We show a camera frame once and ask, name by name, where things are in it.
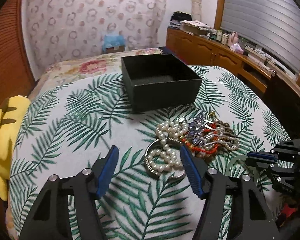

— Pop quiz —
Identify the green jade bangle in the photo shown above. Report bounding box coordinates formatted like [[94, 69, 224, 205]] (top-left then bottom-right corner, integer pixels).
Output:
[[225, 155, 259, 183]]

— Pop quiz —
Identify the brown wooden bead bracelet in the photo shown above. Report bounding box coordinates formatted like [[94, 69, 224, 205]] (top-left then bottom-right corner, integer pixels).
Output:
[[197, 120, 237, 159]]

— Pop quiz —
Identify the purple crystal hair fork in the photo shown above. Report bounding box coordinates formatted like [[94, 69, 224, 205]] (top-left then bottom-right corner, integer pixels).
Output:
[[184, 112, 216, 148]]

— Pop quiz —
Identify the silver bangle bracelet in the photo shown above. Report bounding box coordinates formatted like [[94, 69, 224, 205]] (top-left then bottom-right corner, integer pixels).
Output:
[[144, 137, 187, 180]]

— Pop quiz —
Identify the white pearl necklace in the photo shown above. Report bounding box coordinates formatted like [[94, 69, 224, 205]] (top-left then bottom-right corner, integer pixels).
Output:
[[147, 119, 189, 173]]

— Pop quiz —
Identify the beige small pearl strand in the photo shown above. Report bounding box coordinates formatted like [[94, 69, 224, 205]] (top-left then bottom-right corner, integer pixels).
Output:
[[203, 128, 239, 151]]

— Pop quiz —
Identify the black square jewelry box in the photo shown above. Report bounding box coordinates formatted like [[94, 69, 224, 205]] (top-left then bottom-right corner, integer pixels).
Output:
[[121, 54, 202, 113]]

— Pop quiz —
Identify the palm leaf print blanket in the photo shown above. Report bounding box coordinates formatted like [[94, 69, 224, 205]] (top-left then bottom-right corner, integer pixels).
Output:
[[6, 66, 289, 239]]

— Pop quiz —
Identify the yellow plush toy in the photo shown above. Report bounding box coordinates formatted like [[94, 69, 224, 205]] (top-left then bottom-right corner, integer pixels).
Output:
[[0, 95, 31, 201]]

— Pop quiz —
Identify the floral bedspread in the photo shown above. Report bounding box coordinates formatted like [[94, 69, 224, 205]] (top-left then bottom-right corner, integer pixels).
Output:
[[29, 48, 164, 101]]

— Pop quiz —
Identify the pink bottle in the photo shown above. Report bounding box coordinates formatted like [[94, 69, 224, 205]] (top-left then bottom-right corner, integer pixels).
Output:
[[228, 31, 238, 47]]

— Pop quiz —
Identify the wooden sideboard cabinet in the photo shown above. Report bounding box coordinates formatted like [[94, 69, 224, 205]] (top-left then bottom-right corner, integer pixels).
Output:
[[166, 28, 300, 96]]

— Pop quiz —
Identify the brown louvered wardrobe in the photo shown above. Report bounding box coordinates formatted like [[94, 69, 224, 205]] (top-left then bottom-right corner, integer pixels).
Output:
[[0, 0, 37, 105]]

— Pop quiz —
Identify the grey window blind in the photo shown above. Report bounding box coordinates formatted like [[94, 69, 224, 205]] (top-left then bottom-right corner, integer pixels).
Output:
[[221, 0, 300, 73]]

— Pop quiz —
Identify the box with floral cloth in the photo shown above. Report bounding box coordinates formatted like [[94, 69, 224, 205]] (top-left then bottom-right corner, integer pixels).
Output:
[[181, 20, 212, 35]]

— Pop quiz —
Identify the blue bag on box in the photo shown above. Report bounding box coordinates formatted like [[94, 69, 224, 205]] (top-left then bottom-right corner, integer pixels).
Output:
[[102, 34, 126, 54]]

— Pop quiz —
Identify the stack of folded clothes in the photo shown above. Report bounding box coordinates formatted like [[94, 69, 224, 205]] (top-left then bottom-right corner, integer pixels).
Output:
[[168, 11, 192, 29]]

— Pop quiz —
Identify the circle pattern curtain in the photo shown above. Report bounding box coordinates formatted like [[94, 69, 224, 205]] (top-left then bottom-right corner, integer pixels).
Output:
[[22, 0, 167, 79]]

